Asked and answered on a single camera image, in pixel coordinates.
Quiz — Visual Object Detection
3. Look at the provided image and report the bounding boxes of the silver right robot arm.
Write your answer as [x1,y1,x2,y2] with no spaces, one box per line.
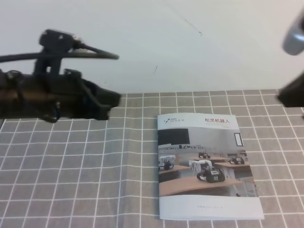
[277,9,304,108]

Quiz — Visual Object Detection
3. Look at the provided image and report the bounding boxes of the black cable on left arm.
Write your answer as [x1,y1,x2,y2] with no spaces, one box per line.
[0,38,119,64]

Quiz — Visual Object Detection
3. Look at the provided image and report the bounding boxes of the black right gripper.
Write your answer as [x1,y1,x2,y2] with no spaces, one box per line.
[277,73,304,107]

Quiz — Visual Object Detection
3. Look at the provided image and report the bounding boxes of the white robot brochure book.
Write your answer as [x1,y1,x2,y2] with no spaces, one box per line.
[157,113,264,220]

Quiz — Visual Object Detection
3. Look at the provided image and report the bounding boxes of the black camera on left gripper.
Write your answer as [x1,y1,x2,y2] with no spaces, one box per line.
[34,29,74,76]

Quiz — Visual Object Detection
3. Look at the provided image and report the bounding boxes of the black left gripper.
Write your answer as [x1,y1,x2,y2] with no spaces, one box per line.
[21,70,121,123]

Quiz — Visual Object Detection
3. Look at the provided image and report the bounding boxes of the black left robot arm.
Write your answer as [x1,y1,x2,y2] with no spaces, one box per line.
[0,69,121,124]

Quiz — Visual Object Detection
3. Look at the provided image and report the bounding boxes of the grey checked tablecloth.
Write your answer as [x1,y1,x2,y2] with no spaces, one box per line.
[0,89,304,228]

